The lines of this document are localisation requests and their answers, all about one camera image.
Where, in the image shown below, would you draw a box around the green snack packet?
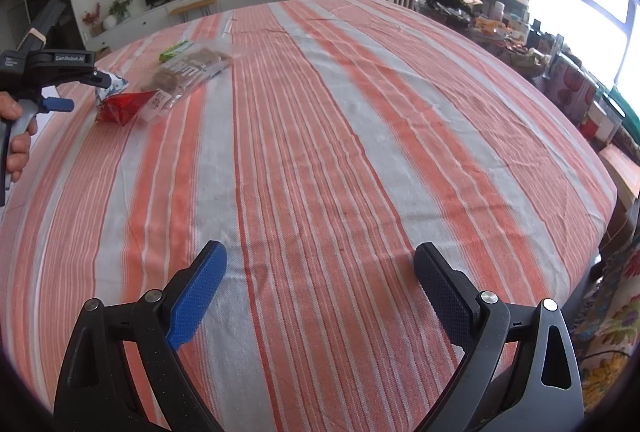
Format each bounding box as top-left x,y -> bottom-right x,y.
159,40 -> 194,63

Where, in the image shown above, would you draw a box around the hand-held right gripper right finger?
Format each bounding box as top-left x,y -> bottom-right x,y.
414,241 -> 586,432

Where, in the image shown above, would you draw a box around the red flowers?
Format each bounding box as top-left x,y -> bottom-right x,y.
81,3 -> 104,36

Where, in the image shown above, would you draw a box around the red triangular snack packet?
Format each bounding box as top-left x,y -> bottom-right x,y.
96,90 -> 159,127

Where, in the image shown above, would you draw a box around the patterned floral blanket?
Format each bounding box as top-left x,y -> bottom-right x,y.
575,237 -> 640,413

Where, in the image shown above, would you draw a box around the red white printed box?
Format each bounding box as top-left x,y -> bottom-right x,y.
542,52 -> 602,119

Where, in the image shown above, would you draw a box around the person's left hand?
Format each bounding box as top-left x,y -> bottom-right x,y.
0,92 -> 39,184

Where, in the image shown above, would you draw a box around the cluttered table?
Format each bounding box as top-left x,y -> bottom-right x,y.
415,0 -> 557,69

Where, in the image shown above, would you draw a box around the red cup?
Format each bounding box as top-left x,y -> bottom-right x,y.
580,105 -> 614,141

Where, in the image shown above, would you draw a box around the blue white snack packet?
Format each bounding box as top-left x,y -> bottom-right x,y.
95,70 -> 130,104

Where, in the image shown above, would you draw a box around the green cloth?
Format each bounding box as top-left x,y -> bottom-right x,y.
600,85 -> 640,139

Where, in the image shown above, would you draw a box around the brown cake packet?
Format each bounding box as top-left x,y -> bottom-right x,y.
140,48 -> 234,115

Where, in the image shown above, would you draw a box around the plant in white vase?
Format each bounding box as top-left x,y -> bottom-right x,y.
102,0 -> 135,31

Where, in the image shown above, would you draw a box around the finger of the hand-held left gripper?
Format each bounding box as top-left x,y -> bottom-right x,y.
19,86 -> 76,112
30,69 -> 113,90

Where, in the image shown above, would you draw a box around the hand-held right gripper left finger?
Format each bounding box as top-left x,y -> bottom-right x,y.
52,239 -> 228,432

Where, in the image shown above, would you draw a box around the black cable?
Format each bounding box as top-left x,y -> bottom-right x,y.
580,346 -> 637,364

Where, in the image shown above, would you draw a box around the orange striped cloth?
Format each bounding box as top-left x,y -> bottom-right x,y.
0,0 -> 617,432

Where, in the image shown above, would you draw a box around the wooden stool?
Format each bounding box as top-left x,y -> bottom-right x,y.
167,0 -> 219,20

